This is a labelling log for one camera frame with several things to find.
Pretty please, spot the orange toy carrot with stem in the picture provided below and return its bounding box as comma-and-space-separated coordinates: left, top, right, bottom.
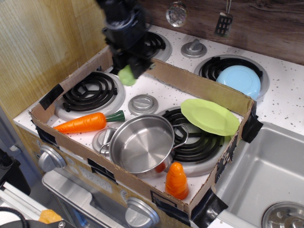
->
54, 110, 125, 134

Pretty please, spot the stainless steel pan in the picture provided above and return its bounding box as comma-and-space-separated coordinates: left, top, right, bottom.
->
99, 114, 189, 178

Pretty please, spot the silver front stove knob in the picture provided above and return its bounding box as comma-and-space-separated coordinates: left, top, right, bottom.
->
92, 128, 116, 156

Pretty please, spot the silver oven door handle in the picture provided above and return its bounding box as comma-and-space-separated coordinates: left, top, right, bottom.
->
42, 171, 102, 228

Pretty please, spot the lime green plastic plate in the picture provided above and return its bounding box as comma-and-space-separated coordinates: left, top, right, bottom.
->
180, 98, 240, 136

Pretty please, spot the silver stove knob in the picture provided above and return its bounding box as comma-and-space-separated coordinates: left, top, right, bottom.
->
181, 38, 207, 58
128, 94, 159, 115
92, 128, 116, 156

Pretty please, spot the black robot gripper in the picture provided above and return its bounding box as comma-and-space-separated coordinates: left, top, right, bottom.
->
97, 0, 155, 79

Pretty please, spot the light green toy broccoli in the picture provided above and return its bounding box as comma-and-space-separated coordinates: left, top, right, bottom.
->
117, 65, 136, 86

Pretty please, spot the silver centre stove knob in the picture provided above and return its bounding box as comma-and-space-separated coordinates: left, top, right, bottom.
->
128, 94, 159, 115

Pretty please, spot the front left black burner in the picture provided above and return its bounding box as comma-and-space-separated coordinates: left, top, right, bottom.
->
55, 71, 125, 121

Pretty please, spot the silver sink drain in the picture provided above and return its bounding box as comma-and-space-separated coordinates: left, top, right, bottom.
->
261, 201, 304, 228

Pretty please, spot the short orange toy carrot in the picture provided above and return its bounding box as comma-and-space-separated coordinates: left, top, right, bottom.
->
165, 162, 189, 200

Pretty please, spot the brown cardboard fence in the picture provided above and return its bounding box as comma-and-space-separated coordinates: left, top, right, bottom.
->
29, 47, 257, 216

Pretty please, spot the black cable bottom left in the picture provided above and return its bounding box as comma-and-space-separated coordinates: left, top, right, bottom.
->
0, 206, 30, 228

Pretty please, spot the silver oven knob left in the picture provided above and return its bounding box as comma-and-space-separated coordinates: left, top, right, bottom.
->
38, 144, 67, 172

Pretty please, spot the orange yellow object bottom left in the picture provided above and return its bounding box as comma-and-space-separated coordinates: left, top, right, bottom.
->
38, 209, 62, 224

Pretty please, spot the light blue plastic plate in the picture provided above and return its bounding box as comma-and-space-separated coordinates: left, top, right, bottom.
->
216, 65, 261, 100

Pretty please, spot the back right black burner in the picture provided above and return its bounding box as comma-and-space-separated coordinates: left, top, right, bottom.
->
194, 55, 270, 101

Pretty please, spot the silver oven knob right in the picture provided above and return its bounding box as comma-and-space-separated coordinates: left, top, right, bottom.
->
125, 197, 160, 228

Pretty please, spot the silver oven knob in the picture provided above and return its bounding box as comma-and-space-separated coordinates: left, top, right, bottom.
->
125, 197, 160, 228
38, 144, 67, 172

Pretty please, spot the stainless steel sink basin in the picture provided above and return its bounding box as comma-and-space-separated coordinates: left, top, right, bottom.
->
216, 123, 304, 228

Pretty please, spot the hanging silver strainer ladle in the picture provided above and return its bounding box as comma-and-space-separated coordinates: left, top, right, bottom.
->
166, 0, 189, 28

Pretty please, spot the front right black burner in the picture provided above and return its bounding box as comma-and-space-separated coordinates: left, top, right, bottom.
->
158, 107, 231, 177

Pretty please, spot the hanging silver slotted spatula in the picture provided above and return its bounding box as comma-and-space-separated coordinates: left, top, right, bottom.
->
214, 0, 233, 38

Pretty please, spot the silver back stove knob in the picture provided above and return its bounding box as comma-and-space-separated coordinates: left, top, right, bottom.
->
181, 38, 207, 58

